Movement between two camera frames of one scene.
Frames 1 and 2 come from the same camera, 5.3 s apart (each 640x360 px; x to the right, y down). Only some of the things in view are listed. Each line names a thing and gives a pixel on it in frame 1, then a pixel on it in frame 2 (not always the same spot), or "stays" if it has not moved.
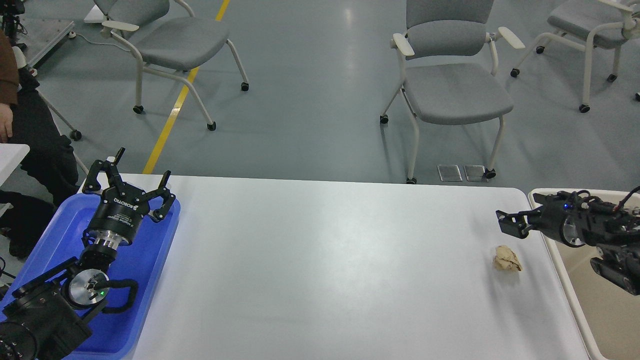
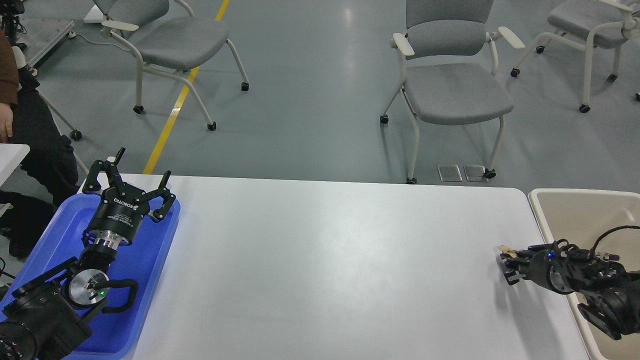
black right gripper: [564, 216] to [550, 265]
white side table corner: [11, 155] stays
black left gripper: [119, 214] stays
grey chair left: [167, 39] stays
